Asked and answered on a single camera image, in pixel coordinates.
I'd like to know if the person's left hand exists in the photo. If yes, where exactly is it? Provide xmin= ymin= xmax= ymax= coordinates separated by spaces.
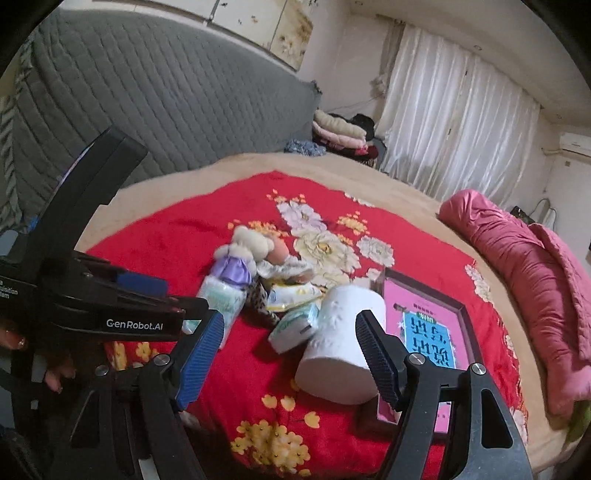
xmin=0 ymin=318 xmax=77 ymax=395

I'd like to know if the leopard print scrunchie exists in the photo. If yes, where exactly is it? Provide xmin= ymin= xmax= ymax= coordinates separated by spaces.
xmin=247 ymin=279 xmax=283 ymax=329

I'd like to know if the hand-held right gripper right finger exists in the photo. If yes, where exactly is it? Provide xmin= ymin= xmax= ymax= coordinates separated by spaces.
xmin=355 ymin=309 xmax=536 ymax=480

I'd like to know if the white curved cable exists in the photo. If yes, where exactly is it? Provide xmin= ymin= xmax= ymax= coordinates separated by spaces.
xmin=533 ymin=198 xmax=560 ymax=228

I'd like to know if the dark pink rolled quilt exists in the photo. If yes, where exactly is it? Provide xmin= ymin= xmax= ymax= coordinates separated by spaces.
xmin=438 ymin=188 xmax=585 ymax=418

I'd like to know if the dark red folded garment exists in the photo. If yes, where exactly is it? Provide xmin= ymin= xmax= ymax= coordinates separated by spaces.
xmin=330 ymin=138 xmax=387 ymax=169

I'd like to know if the white floral scrunchie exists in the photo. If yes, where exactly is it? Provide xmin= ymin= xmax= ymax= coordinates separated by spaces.
xmin=256 ymin=258 xmax=315 ymax=283

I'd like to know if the white wet wipes pack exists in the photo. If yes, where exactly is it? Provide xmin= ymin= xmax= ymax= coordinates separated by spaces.
xmin=182 ymin=274 xmax=247 ymax=335

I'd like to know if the green cloth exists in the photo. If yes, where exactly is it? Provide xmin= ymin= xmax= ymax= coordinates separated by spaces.
xmin=567 ymin=401 xmax=588 ymax=440

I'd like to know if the white green tissue pack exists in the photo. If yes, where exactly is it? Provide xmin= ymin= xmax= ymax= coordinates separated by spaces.
xmin=268 ymin=305 xmax=320 ymax=355

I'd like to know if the cream folded garment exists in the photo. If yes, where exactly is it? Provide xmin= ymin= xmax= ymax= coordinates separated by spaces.
xmin=314 ymin=109 xmax=365 ymax=139

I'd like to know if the peach round plush toy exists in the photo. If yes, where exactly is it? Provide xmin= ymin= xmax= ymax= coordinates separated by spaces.
xmin=267 ymin=240 xmax=291 ymax=265

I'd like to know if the blue patterned cloth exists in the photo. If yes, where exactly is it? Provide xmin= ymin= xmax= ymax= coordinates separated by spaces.
xmin=284 ymin=138 xmax=326 ymax=158

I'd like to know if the pink folded garment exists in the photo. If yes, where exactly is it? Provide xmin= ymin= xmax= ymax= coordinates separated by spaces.
xmin=313 ymin=127 xmax=369 ymax=148

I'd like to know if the red floral blanket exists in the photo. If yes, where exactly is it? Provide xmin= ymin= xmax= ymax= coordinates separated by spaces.
xmin=85 ymin=171 xmax=529 ymax=478

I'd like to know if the yellow white tissue pack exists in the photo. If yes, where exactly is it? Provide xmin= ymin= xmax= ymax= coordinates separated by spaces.
xmin=267 ymin=282 xmax=322 ymax=315

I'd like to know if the grey quilted headboard cover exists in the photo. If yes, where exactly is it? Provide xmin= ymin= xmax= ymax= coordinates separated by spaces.
xmin=0 ymin=9 xmax=324 ymax=224

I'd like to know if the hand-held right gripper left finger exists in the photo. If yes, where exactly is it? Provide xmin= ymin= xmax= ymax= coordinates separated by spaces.
xmin=60 ymin=309 xmax=225 ymax=480

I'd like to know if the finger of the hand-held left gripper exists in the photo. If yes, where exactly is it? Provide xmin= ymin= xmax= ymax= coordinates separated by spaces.
xmin=164 ymin=295 xmax=212 ymax=320
xmin=76 ymin=253 xmax=185 ymax=305

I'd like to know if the pink book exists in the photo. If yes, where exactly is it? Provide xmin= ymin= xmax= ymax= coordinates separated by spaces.
xmin=367 ymin=267 xmax=485 ymax=439

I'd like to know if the white air conditioner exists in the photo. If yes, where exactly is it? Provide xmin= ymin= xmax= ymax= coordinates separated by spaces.
xmin=558 ymin=132 xmax=591 ymax=155

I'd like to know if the white curtain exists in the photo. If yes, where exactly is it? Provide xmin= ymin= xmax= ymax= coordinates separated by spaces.
xmin=376 ymin=23 xmax=541 ymax=201

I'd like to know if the white toilet paper roll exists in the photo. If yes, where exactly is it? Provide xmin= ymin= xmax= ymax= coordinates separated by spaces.
xmin=295 ymin=284 xmax=386 ymax=406

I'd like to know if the plush bear purple dress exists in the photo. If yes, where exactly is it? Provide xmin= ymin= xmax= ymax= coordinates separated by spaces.
xmin=212 ymin=224 xmax=274 ymax=296

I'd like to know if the black garment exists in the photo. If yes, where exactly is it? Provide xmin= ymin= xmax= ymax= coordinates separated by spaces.
xmin=346 ymin=113 xmax=376 ymax=139

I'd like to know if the light pink quilted blanket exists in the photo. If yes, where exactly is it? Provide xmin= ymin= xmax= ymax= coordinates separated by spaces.
xmin=529 ymin=223 xmax=591 ymax=361

